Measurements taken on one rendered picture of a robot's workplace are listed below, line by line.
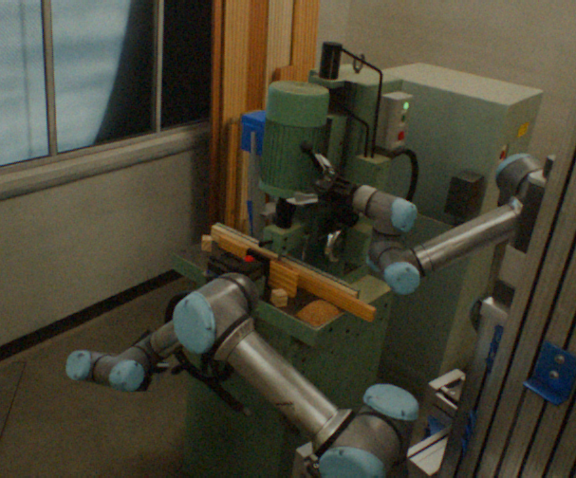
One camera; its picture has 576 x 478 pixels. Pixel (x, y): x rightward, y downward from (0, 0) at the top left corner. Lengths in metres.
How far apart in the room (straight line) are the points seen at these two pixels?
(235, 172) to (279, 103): 1.64
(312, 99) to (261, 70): 1.85
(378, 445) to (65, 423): 1.79
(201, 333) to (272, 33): 2.53
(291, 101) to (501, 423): 0.97
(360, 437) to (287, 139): 0.89
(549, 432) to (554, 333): 0.20
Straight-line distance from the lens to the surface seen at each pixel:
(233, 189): 3.46
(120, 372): 1.66
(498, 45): 4.11
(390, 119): 2.05
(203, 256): 2.18
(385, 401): 1.41
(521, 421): 1.41
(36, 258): 3.10
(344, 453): 1.29
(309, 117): 1.83
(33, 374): 3.17
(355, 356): 2.32
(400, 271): 1.51
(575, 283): 1.24
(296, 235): 2.04
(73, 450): 2.78
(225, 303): 1.36
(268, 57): 3.65
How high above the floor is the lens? 1.91
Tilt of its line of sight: 26 degrees down
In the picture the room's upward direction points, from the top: 7 degrees clockwise
